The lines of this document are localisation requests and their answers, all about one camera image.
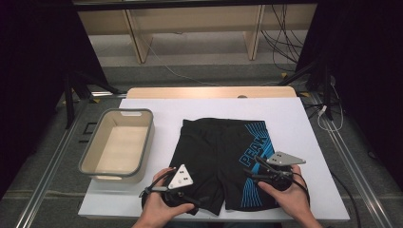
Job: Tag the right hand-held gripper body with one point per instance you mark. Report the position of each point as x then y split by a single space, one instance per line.
285 158

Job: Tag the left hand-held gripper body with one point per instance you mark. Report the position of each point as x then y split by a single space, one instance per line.
181 179

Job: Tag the black swim shorts blue print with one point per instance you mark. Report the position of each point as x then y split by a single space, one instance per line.
215 148

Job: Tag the beige storage bin grey rim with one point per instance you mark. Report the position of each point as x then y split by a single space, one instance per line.
120 142

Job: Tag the person's left hand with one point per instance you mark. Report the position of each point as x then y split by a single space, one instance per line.
157 210

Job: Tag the person's right hand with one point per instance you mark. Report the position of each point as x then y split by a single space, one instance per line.
293 199

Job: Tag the grey gripper plug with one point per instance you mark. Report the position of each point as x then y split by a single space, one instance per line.
155 189

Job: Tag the yellow floor tape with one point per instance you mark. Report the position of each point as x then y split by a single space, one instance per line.
304 94
96 100
283 75

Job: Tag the black tripod stand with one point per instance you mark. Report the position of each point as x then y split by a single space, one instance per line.
68 101
324 91

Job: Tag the wooden shelf unit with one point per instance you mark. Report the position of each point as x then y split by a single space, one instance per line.
196 19

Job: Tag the aluminium floor rail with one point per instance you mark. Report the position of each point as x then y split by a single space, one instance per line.
355 166
44 180

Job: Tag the short aluminium cross rail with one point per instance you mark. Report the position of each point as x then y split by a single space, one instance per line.
107 94

